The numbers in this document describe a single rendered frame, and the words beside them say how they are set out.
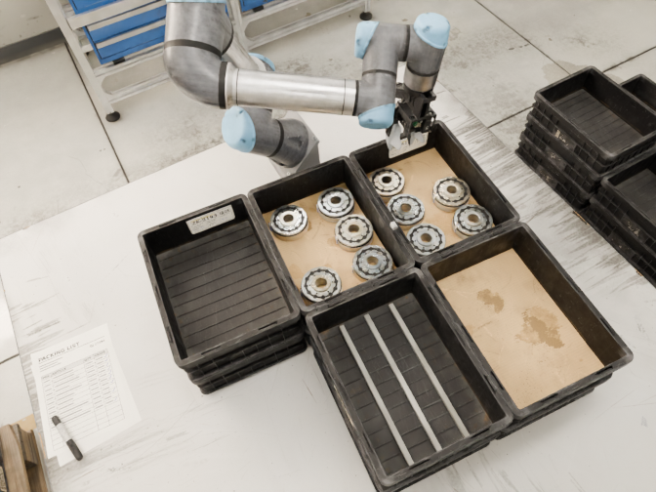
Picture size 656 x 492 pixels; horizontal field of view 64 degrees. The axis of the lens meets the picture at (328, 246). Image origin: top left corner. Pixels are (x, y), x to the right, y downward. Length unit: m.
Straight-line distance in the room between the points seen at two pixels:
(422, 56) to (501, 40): 2.33
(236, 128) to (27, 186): 1.79
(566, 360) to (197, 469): 0.90
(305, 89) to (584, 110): 1.50
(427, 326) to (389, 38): 0.66
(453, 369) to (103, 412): 0.88
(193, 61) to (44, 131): 2.30
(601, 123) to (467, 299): 1.21
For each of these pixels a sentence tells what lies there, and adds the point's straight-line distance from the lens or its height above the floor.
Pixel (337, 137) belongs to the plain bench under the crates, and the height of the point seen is 0.70.
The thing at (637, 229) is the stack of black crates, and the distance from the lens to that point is 2.18.
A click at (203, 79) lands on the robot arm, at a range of 1.12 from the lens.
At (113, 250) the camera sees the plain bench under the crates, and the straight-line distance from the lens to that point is 1.73.
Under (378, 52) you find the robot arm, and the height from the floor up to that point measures 1.32.
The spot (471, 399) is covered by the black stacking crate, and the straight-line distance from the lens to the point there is 1.26.
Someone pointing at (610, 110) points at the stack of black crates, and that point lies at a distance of 2.43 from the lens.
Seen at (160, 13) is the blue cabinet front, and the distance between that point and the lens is 3.01.
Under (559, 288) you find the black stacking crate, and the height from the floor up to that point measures 0.89.
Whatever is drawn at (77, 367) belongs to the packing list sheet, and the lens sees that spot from 1.58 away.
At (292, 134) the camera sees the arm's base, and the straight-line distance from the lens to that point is 1.58.
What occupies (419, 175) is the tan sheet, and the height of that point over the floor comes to 0.83.
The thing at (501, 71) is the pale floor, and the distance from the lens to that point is 3.27.
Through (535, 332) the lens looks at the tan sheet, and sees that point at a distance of 1.36.
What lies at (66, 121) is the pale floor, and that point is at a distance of 3.35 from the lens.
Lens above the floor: 2.02
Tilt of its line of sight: 57 degrees down
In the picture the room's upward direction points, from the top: 6 degrees counter-clockwise
